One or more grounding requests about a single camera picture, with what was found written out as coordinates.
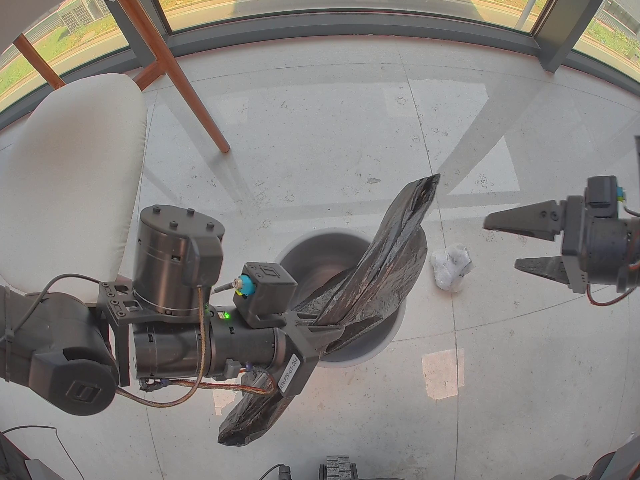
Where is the white trash bin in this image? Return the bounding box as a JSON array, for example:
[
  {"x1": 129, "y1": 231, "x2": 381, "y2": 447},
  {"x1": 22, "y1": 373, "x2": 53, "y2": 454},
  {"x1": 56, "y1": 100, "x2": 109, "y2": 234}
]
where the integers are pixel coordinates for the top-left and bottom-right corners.
[{"x1": 274, "y1": 227, "x2": 407, "y2": 370}]

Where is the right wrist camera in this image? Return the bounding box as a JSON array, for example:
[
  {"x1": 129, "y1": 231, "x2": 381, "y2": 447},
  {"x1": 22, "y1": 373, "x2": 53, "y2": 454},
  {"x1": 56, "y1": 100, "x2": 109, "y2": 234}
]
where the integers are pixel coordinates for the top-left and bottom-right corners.
[{"x1": 585, "y1": 175, "x2": 627, "y2": 220}]

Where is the window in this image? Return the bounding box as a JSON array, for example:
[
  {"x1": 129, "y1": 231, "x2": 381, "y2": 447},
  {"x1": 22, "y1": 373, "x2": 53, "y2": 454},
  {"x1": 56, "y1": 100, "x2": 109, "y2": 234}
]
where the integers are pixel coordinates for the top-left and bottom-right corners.
[{"x1": 0, "y1": 0, "x2": 640, "y2": 130}]

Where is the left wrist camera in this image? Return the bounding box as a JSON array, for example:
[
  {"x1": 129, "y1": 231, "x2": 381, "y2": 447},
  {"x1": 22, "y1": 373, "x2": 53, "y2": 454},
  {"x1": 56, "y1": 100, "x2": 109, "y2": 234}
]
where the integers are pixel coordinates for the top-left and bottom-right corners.
[{"x1": 214, "y1": 262, "x2": 299, "y2": 330}]

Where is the white cushioned wooden chair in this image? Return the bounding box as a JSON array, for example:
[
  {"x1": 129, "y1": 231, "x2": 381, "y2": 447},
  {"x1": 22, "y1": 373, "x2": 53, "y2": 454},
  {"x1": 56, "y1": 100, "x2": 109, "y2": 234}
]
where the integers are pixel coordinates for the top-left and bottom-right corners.
[{"x1": 0, "y1": 0, "x2": 231, "y2": 305}]

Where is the black plastic bag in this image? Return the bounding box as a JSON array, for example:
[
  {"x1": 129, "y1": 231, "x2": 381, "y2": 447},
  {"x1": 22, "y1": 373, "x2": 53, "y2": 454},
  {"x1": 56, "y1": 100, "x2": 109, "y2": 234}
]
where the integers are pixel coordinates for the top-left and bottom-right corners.
[{"x1": 217, "y1": 173, "x2": 442, "y2": 446}]

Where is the black cable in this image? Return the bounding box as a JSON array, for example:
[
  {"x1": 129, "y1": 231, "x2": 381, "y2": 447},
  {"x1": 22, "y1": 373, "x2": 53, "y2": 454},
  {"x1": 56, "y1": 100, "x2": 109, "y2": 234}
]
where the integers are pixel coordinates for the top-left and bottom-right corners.
[{"x1": 7, "y1": 274, "x2": 103, "y2": 341}]

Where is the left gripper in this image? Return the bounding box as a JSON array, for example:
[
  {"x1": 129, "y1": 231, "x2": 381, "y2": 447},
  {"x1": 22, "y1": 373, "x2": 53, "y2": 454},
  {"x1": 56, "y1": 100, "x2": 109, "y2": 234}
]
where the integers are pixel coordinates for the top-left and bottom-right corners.
[{"x1": 132, "y1": 312, "x2": 347, "y2": 400}]

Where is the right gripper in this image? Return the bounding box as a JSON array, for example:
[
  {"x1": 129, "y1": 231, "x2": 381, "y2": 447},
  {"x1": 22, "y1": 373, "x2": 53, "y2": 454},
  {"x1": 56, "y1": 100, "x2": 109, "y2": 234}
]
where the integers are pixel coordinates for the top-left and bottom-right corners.
[{"x1": 483, "y1": 195, "x2": 640, "y2": 295}]

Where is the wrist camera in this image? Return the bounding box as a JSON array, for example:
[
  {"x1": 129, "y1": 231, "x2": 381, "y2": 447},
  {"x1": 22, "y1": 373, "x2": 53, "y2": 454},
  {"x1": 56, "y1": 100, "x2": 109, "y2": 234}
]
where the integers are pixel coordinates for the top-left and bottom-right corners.
[
  {"x1": 214, "y1": 262, "x2": 299, "y2": 330},
  {"x1": 585, "y1": 175, "x2": 627, "y2": 220}
]

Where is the crumpled white paper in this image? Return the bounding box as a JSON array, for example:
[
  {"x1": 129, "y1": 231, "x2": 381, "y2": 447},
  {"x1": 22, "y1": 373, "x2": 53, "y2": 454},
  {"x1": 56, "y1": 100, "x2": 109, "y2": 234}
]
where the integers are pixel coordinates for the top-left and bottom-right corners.
[{"x1": 431, "y1": 243, "x2": 473, "y2": 294}]

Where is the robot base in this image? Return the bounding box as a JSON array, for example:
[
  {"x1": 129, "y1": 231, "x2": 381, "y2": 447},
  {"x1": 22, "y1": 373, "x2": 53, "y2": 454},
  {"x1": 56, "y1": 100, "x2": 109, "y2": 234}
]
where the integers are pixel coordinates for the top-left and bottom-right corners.
[{"x1": 260, "y1": 455, "x2": 361, "y2": 480}]

